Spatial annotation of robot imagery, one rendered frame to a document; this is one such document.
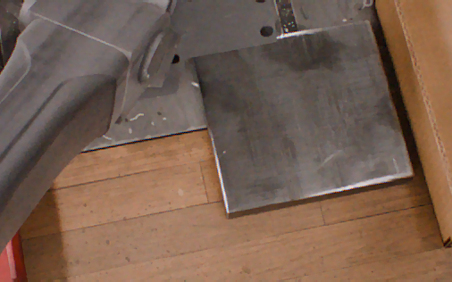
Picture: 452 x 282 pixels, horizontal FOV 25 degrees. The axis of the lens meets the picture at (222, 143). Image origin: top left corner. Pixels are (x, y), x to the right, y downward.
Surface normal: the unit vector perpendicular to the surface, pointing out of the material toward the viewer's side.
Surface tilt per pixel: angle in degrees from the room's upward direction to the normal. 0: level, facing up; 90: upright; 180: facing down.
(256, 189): 0
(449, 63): 0
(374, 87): 0
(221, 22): 30
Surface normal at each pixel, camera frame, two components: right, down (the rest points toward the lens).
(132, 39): 0.18, -0.69
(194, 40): 0.11, 0.16
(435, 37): 0.00, -0.34
